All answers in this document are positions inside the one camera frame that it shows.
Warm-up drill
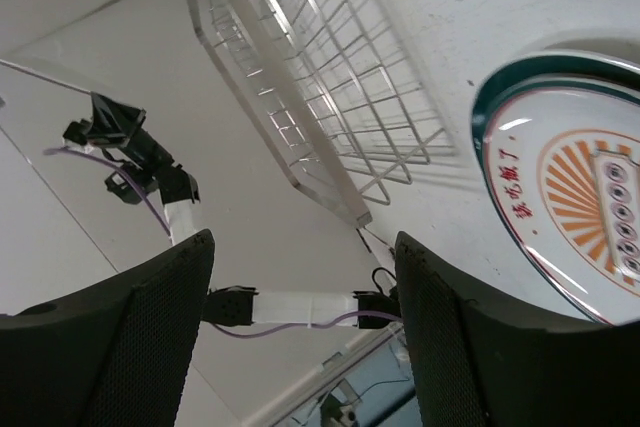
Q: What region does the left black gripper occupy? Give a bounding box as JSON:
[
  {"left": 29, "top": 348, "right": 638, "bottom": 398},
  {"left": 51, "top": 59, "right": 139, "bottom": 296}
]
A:
[{"left": 62, "top": 92, "right": 174, "bottom": 172}]

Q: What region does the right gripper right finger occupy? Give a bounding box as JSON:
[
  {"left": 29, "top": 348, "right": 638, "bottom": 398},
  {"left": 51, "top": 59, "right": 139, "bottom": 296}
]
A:
[{"left": 395, "top": 232, "right": 639, "bottom": 426}]

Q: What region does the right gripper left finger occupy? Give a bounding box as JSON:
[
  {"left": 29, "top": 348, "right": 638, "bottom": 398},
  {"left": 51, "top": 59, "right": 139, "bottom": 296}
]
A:
[{"left": 1, "top": 229, "right": 215, "bottom": 426}]

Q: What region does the orange sunburst plate front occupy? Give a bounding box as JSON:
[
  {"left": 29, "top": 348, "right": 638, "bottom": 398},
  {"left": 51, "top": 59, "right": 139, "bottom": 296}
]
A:
[{"left": 482, "top": 74, "right": 640, "bottom": 326}]

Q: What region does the wire dish rack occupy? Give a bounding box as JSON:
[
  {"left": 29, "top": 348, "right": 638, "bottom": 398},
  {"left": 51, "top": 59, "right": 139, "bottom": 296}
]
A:
[{"left": 186, "top": 0, "right": 456, "bottom": 228}]

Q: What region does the green rimmed white plate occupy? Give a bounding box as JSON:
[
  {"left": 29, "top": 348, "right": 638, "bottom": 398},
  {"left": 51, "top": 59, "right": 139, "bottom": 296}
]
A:
[{"left": 469, "top": 49, "right": 640, "bottom": 328}]

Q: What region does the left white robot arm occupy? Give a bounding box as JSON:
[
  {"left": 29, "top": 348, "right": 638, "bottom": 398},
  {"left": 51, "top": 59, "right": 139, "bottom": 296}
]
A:
[{"left": 59, "top": 91, "right": 401, "bottom": 337}]

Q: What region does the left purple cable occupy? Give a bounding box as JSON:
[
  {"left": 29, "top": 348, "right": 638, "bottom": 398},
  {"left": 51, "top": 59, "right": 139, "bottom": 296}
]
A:
[{"left": 42, "top": 145, "right": 401, "bottom": 341}]

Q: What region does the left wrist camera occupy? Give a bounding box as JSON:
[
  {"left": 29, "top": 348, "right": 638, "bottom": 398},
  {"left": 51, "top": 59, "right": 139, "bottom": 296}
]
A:
[{"left": 104, "top": 172, "right": 158, "bottom": 205}]

